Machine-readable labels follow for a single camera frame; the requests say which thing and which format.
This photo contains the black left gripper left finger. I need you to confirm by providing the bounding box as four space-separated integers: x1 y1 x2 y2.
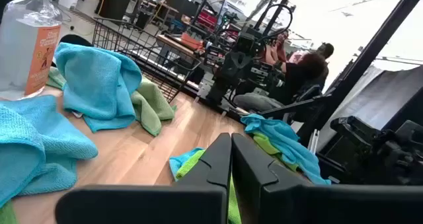
55 132 232 224

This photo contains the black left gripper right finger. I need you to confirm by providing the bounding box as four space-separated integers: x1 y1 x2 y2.
231 133 423 224

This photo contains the blue microfiber towel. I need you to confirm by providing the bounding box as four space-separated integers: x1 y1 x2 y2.
240 113 332 186
54 42 143 133
169 147 203 178
0 94 99 208

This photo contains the pale green microfiber towel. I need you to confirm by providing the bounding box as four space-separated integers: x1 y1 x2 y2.
46 67 178 137

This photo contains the red storage crate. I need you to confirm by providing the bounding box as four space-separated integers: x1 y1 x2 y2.
197 8 219 32

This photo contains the person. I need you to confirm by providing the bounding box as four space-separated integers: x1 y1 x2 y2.
315 42 335 65
233 52 331 114

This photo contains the wooden side table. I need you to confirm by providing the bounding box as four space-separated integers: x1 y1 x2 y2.
155 34 199 58

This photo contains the black cabinet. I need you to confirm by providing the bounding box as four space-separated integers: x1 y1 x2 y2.
95 0 139 20

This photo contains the clear spray bottle orange label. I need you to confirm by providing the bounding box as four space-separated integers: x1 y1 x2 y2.
0 0 67 101

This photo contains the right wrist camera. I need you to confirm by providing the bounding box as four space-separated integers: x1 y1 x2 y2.
236 31 257 55

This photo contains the black wire basket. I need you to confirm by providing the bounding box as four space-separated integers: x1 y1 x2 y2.
91 17 202 103

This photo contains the black metal rig frame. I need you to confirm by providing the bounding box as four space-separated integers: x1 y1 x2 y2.
257 0 423 145

